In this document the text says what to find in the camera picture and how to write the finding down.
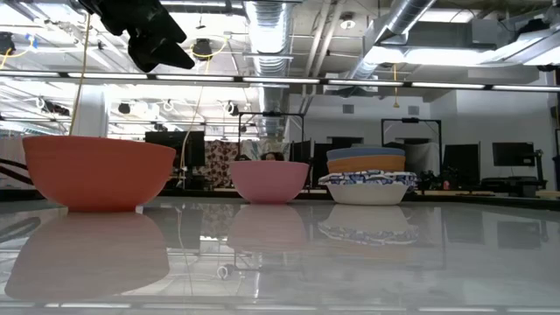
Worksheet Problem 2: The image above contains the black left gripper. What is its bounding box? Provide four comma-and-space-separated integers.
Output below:
78, 0, 196, 74

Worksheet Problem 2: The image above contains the blue white patterned bowl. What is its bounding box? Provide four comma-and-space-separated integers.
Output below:
318, 170, 418, 207

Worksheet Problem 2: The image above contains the white square pillar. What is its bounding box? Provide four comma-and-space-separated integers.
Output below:
72, 85, 109, 137

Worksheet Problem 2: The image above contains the black monitor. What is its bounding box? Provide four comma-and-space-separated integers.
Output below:
144, 130, 206, 167
492, 142, 536, 167
442, 143, 481, 185

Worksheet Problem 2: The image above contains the long LED light bar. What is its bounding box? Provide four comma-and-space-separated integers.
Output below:
0, 71, 560, 94

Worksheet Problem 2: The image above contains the floral patterned cloth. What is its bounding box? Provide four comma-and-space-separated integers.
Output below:
199, 140, 241, 188

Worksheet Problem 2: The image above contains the large orange bowl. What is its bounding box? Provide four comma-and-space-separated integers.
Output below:
22, 135, 177, 214

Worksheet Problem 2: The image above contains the pink bowl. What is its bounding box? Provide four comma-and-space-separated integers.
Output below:
229, 160, 310, 205

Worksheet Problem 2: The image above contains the yellow-orange bowl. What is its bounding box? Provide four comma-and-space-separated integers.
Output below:
326, 155, 407, 174

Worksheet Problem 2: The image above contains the black desk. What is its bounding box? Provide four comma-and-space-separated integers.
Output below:
480, 176, 548, 198

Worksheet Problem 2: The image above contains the black ceiling cable reel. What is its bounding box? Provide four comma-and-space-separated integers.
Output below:
0, 31, 17, 56
192, 38, 214, 61

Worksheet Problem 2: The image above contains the hanging yellow cable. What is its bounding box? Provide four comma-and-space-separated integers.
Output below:
67, 11, 92, 137
178, 38, 231, 189

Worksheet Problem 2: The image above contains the silver round air duct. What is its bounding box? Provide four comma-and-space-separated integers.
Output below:
243, 0, 295, 137
347, 0, 438, 82

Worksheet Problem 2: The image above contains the black frame stand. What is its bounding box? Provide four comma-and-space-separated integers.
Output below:
237, 111, 306, 163
380, 116, 443, 176

